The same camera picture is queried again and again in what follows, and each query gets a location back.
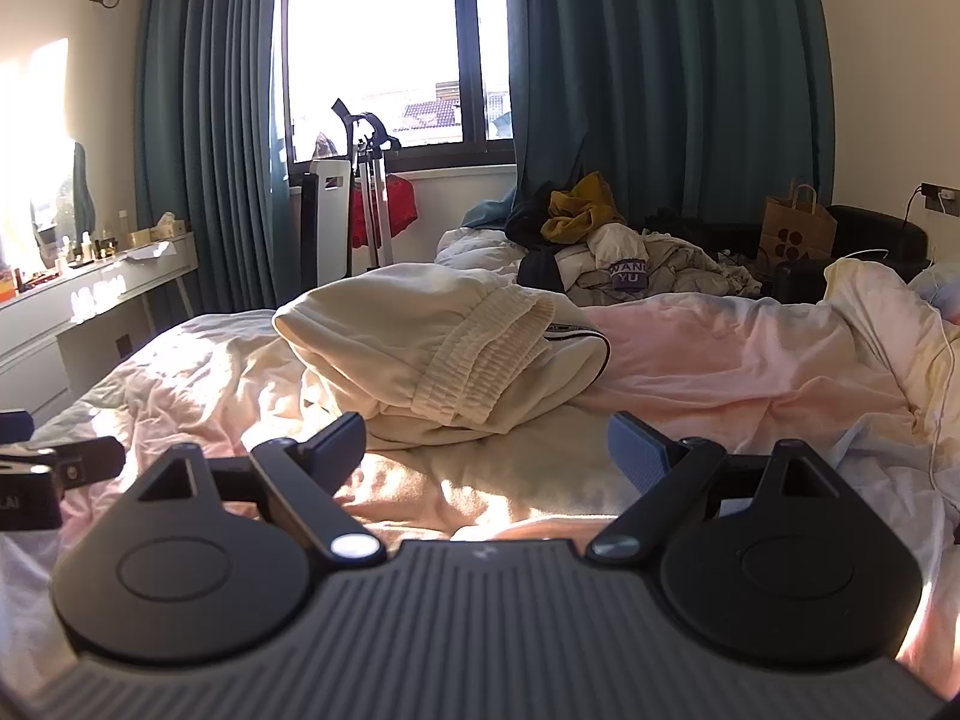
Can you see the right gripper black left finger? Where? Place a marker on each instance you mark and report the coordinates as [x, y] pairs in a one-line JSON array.
[[293, 485]]

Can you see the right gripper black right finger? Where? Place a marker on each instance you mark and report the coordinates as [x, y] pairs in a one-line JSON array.
[[681, 483]]

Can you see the cream white sweatshirt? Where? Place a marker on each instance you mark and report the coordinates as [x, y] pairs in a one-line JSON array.
[[429, 355]]

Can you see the white dresser desk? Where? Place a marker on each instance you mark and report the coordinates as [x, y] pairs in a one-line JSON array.
[[63, 337]]

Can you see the pink and white duvet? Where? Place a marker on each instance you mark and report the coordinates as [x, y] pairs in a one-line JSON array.
[[868, 376]]

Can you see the white purple printed garment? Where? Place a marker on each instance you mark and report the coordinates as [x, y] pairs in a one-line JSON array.
[[616, 264]]

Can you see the brown paper bag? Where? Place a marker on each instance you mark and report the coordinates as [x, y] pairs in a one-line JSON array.
[[796, 227]]

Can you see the tissue box on desk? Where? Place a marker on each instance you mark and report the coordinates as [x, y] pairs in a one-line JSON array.
[[168, 227]]

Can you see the mustard yellow garment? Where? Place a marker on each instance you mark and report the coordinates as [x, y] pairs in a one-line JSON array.
[[573, 214]]

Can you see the red cloth on stand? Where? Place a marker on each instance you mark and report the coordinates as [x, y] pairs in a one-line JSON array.
[[402, 209]]

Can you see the white panel heater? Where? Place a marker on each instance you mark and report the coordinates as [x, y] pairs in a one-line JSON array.
[[326, 247]]

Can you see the black armchair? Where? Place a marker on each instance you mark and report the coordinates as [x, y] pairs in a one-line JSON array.
[[862, 234]]

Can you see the silver tripod stand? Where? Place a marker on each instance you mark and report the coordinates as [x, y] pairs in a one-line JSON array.
[[367, 144]]

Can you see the left teal curtain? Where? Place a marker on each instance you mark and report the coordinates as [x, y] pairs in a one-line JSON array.
[[209, 145]]

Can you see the teal curtain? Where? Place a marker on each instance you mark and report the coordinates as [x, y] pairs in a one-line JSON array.
[[703, 107], [209, 145]]

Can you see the right teal curtain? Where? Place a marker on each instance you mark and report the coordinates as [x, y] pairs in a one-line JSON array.
[[703, 107]]

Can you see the black framed window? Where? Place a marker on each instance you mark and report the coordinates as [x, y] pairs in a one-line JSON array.
[[435, 72]]

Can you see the wall power socket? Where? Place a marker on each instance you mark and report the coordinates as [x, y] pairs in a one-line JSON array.
[[945, 200]]

